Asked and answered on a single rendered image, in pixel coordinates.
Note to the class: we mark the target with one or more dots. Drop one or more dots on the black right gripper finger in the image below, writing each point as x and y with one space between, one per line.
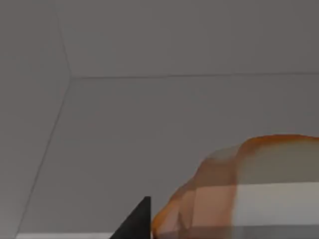
139 221

